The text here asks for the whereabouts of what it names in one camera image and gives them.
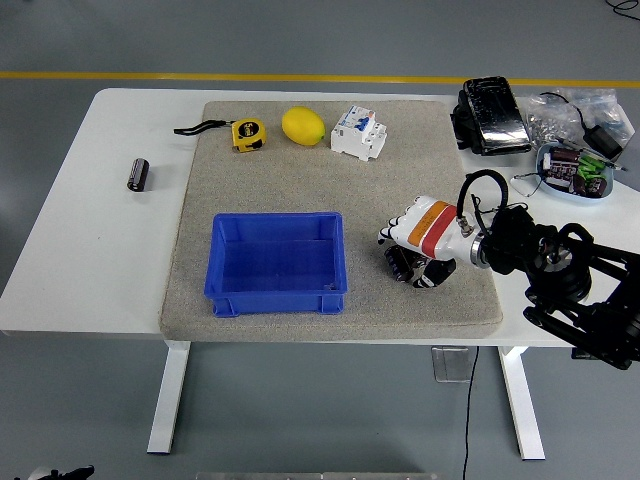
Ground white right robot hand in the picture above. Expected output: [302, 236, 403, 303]
[377, 195, 477, 290]

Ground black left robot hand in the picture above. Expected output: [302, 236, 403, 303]
[13, 464, 96, 480]

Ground dark brown cylindrical battery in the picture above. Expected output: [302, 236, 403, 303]
[383, 245, 419, 282]
[126, 157, 151, 193]

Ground blue plastic box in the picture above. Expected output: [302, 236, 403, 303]
[203, 211, 349, 318]

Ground white circuit breaker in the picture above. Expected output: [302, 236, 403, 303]
[329, 103, 390, 163]

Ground white table leg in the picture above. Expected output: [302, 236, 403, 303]
[146, 341, 192, 455]
[497, 345, 546, 461]

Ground black rugged handheld device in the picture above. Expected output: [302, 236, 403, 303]
[451, 76, 534, 158]

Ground grey-brown felt mat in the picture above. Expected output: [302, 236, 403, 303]
[158, 100, 505, 344]

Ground printed dark capacitor in tray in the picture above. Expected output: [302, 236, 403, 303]
[546, 164, 576, 191]

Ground yellow lemon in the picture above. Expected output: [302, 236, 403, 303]
[281, 105, 327, 148]

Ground clear bag of screws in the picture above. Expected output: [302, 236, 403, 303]
[519, 88, 636, 147]

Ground green connector pieces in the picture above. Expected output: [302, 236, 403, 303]
[577, 155, 607, 178]

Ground light blue parts tray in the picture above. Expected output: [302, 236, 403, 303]
[535, 142, 615, 205]

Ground thin grey pen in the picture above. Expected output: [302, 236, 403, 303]
[553, 140, 629, 173]

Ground yellow tape measure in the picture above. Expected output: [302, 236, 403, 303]
[173, 118, 267, 154]

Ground thin black white wire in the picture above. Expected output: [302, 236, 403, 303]
[510, 171, 546, 197]

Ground silver bracket under table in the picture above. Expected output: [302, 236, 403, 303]
[431, 346, 471, 384]

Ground thin black hanging cable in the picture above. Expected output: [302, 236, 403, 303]
[462, 345, 480, 480]

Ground black power adapter with cord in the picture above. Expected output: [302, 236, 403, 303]
[539, 91, 625, 160]

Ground black floor cable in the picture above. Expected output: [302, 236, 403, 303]
[605, 0, 640, 21]

